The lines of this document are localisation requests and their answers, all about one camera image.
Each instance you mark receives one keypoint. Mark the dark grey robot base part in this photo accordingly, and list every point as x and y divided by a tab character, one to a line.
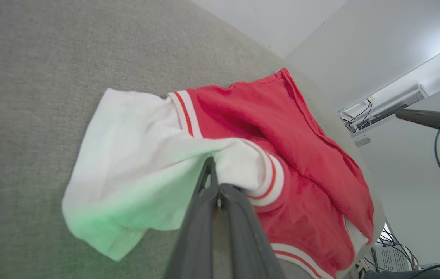
417	274

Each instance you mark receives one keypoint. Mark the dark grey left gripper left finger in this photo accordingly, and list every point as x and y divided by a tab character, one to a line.
198	232

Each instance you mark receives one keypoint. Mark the small grey bracket block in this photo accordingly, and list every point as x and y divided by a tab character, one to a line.
362	142

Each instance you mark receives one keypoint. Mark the white perforated box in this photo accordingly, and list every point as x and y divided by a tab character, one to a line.
396	259

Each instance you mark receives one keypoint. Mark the grey fabric sofa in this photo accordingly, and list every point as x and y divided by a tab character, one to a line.
49	77

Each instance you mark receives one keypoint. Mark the red and white jacket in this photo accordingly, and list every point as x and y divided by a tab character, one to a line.
301	155

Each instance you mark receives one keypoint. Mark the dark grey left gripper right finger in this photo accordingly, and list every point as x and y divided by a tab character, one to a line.
247	240

